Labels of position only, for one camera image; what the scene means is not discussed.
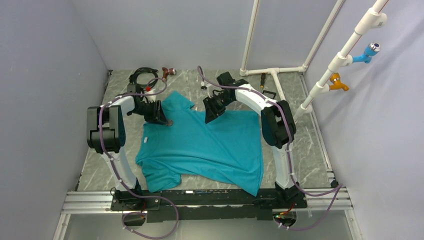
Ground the brown brass faucet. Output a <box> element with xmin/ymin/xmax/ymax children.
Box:
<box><xmin>162</xmin><ymin>67</ymin><xmax>176</xmax><ymax>81</ymax></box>

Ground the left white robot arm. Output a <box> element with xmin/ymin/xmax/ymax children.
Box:
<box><xmin>86</xmin><ymin>83</ymin><xmax>173</xmax><ymax>210</ymax></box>

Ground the blue faucet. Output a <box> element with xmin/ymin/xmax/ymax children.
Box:
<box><xmin>352</xmin><ymin>42</ymin><xmax>381</xmax><ymax>64</ymax></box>

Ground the coiled black cable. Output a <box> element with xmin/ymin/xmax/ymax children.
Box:
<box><xmin>128</xmin><ymin>67</ymin><xmax>160</xmax><ymax>91</ymax></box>

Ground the orange faucet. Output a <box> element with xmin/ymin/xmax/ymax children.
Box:
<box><xmin>329</xmin><ymin>72</ymin><xmax>349</xmax><ymax>92</ymax></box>

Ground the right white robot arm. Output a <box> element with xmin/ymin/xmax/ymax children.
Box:
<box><xmin>203</xmin><ymin>72</ymin><xmax>297</xmax><ymax>208</ymax></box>

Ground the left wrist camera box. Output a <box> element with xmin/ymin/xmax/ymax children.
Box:
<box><xmin>144</xmin><ymin>86</ymin><xmax>157</xmax><ymax>103</ymax></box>

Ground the teal t-shirt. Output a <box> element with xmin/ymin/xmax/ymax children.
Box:
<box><xmin>135</xmin><ymin>91</ymin><xmax>264</xmax><ymax>196</ymax></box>

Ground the black yellow screwdriver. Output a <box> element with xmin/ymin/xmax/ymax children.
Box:
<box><xmin>260</xmin><ymin>72</ymin><xmax>267</xmax><ymax>90</ymax></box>

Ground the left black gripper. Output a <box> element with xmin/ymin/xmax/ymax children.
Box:
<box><xmin>130</xmin><ymin>100</ymin><xmax>169</xmax><ymax>125</ymax></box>

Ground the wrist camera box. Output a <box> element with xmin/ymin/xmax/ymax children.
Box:
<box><xmin>144</xmin><ymin>86</ymin><xmax>157</xmax><ymax>103</ymax></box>
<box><xmin>200</xmin><ymin>81</ymin><xmax>212</xmax><ymax>90</ymax></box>

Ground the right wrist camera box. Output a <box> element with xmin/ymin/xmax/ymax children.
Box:
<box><xmin>200</xmin><ymin>81</ymin><xmax>212</xmax><ymax>90</ymax></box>

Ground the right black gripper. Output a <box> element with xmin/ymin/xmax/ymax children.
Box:
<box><xmin>203</xmin><ymin>93</ymin><xmax>234</xmax><ymax>124</ymax></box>

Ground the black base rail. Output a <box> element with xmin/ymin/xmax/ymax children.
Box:
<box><xmin>110</xmin><ymin>188</ymin><xmax>308</xmax><ymax>223</ymax></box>

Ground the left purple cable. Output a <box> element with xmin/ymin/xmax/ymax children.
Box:
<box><xmin>97</xmin><ymin>76</ymin><xmax>180</xmax><ymax>240</ymax></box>

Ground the black rectangular frame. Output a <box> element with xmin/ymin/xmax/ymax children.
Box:
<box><xmin>262</xmin><ymin>90</ymin><xmax>277</xmax><ymax>100</ymax></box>

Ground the white pvc pipe frame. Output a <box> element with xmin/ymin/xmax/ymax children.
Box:
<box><xmin>238</xmin><ymin>0</ymin><xmax>389</xmax><ymax>120</ymax></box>

